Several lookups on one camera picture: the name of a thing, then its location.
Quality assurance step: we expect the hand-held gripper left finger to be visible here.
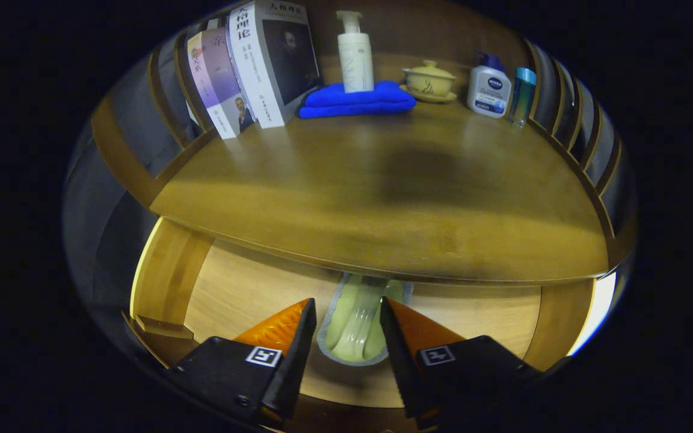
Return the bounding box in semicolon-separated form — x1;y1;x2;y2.
169;298;317;429

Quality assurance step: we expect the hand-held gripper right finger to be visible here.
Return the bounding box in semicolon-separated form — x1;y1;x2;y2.
380;296;543;429

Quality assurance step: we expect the pale green packaged item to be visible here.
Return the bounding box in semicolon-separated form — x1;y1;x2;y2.
316;272;414;366

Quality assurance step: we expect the wooden drawer with black knob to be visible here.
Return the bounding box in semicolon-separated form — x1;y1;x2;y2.
121;216;600;433

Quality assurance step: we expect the wooden countertop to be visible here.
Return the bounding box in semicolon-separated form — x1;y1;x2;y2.
149;54;611;283

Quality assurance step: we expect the brown wooden cabinet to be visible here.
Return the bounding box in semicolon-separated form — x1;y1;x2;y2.
64;0;639;301

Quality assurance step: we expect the white board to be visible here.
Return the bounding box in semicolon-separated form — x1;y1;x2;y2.
566;271;618;357

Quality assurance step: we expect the blue folded towel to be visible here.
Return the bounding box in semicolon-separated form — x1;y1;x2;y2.
298;81;417;120

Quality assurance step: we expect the yellow lidded teacup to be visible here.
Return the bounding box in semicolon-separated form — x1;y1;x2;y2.
399;60;458;104

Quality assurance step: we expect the white lotion bottle blue pump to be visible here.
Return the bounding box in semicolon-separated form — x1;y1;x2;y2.
467;52;513;119

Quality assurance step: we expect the teal bottle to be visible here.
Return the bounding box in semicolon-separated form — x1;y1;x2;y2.
508;67;537;129

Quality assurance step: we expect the purple book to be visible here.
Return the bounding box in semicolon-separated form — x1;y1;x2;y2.
186;27;257;140

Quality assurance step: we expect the thick white book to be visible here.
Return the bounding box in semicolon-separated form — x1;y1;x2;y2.
228;0;323;129

